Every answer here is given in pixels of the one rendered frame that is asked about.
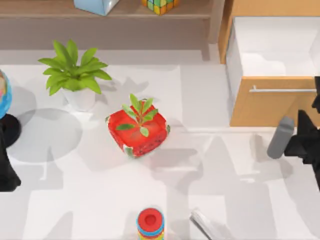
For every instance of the green plant in white pot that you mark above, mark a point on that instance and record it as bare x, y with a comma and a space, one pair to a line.
72, 72

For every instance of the light blue box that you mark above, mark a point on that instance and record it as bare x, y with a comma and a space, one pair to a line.
92, 6

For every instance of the blue globe on black stand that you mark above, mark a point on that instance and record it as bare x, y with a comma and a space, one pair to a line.
3, 95

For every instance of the red pot with small plant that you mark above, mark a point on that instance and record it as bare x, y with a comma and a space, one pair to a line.
140, 132

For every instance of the white open drawer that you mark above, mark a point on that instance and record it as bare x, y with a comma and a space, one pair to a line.
272, 42

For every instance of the pale grey rounded box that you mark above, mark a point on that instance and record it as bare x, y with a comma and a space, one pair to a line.
280, 140

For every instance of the colourful puzzle cube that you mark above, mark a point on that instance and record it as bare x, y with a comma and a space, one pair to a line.
160, 6

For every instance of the wooden cupboard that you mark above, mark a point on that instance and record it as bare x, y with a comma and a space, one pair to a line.
250, 7

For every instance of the pale wooden drawer front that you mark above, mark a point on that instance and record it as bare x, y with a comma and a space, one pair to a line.
262, 110

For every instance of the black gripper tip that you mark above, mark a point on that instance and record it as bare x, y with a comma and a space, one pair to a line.
7, 172

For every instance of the wooden open shelf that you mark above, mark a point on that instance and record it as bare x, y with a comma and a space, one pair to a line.
50, 27

